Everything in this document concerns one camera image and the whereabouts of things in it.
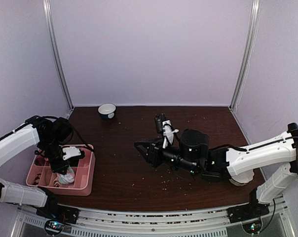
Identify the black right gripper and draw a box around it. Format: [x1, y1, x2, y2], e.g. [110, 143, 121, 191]
[134, 137, 199, 175]

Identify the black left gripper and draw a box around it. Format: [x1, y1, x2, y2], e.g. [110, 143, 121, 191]
[40, 138, 69, 174]

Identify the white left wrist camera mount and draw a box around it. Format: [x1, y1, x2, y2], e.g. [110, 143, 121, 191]
[62, 146, 81, 160]

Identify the pink plastic organizer tray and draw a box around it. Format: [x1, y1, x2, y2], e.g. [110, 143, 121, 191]
[26, 144, 95, 196]

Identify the white paper-lined bowl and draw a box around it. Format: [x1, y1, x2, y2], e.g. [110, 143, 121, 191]
[229, 170, 255, 186]

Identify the pink sock with teal patches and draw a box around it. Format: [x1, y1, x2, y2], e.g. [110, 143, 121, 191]
[54, 166, 75, 186]

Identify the dark blue white bowl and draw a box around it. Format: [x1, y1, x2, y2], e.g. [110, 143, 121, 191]
[98, 103, 116, 120]

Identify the grey aluminium frame post right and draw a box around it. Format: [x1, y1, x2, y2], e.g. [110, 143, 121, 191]
[229, 0, 261, 115]

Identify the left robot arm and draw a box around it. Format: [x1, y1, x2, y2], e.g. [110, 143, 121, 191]
[0, 116, 85, 219]

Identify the aluminium front rail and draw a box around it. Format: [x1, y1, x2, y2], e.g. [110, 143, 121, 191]
[10, 194, 297, 237]

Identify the grey aluminium frame post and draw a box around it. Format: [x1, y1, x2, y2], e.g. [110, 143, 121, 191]
[42, 0, 75, 118]
[229, 0, 261, 115]

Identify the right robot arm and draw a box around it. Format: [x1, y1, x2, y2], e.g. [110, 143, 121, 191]
[134, 114, 298, 218]

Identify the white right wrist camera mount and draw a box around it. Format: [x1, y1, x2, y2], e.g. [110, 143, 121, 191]
[162, 120, 179, 149]

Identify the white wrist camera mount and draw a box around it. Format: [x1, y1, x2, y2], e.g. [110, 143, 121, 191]
[62, 146, 81, 160]
[162, 120, 179, 149]

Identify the grey aluminium frame post left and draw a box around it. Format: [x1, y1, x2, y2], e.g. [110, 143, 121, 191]
[42, 0, 75, 118]

